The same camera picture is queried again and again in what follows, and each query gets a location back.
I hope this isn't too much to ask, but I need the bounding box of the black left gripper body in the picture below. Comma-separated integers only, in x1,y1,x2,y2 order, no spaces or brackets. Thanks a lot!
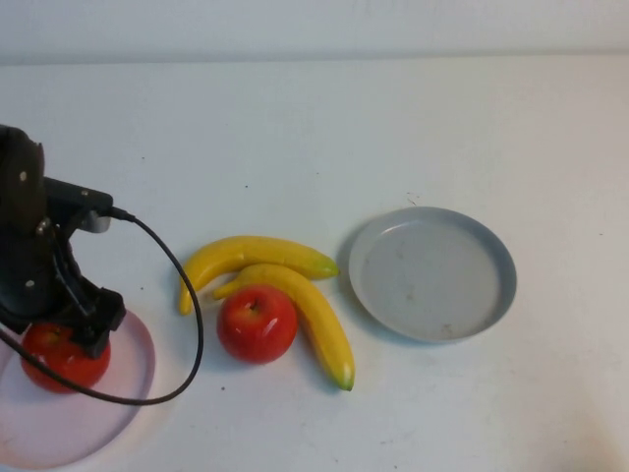
0,215,107,340

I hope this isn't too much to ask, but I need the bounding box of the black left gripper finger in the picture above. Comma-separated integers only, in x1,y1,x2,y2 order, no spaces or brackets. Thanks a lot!
73,287,126,363

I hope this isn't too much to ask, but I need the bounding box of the red apple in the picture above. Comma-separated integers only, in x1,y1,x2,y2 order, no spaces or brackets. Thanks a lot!
20,322,112,395
216,283,300,366

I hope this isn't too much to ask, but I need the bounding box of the yellow banana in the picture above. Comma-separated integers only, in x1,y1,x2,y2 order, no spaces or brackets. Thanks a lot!
178,235,341,317
212,264,356,392

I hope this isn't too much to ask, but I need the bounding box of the pink round plate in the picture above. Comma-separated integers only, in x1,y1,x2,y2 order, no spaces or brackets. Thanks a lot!
0,307,157,471

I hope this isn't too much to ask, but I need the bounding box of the grey-blue round plate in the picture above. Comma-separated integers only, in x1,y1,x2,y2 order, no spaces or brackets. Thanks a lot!
347,206,518,344

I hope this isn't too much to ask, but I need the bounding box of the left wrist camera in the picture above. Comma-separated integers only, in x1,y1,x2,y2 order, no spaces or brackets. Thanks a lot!
43,177,115,233

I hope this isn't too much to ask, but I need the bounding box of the black left camera cable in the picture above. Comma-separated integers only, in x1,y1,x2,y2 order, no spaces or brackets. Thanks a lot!
0,206,205,407

